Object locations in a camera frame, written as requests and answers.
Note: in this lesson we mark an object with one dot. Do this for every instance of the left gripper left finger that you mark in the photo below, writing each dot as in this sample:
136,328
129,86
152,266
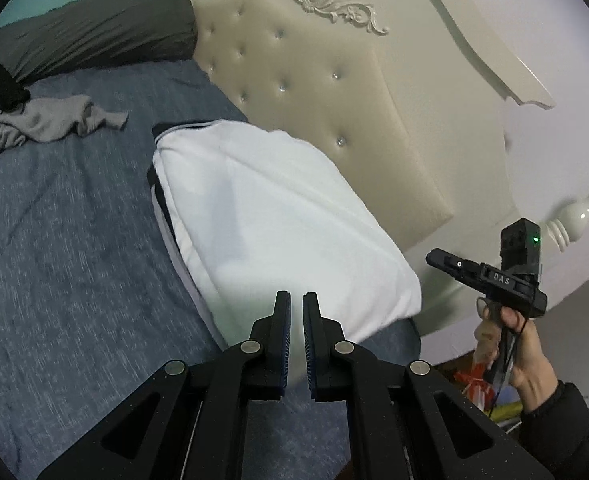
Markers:
187,421

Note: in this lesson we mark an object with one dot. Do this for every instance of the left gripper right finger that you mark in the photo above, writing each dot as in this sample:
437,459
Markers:
405,422

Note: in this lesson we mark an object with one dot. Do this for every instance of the white black-collared polo shirt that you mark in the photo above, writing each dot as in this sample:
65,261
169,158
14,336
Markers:
256,212

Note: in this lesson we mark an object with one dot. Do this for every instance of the person's right forearm black sleeve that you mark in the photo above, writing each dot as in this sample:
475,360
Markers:
557,433

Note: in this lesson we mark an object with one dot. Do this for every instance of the folded clothes stack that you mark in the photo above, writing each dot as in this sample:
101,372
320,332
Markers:
162,214

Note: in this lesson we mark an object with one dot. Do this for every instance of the person's right hand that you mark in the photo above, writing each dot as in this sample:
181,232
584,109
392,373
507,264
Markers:
532,374

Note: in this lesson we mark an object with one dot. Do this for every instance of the cardboard box clutter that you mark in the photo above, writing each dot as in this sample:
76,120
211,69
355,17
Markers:
502,405

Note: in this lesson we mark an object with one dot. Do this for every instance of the blue patterned bed sheet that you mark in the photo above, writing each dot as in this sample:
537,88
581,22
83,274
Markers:
91,306

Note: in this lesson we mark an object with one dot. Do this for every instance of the cream tufted headboard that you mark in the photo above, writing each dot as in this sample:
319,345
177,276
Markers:
449,119

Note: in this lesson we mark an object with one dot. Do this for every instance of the grey knit sweater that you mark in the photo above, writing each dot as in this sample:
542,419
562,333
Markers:
49,120

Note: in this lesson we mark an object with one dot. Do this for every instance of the dark grey long pillow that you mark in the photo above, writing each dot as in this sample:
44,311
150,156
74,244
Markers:
98,33

